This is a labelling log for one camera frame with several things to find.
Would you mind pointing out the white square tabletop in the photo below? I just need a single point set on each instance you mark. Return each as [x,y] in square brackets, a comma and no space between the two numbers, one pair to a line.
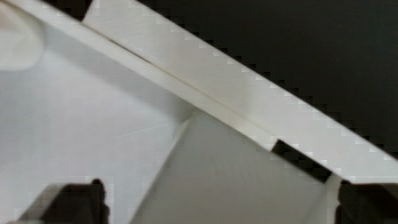
[94,112]

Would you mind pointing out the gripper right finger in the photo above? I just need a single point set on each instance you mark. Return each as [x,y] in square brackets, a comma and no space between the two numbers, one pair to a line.
[369,204]

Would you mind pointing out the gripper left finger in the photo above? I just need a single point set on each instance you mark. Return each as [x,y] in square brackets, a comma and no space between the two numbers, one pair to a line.
[70,204]

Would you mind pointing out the white right fence wall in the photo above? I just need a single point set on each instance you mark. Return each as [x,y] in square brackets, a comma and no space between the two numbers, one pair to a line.
[138,28]

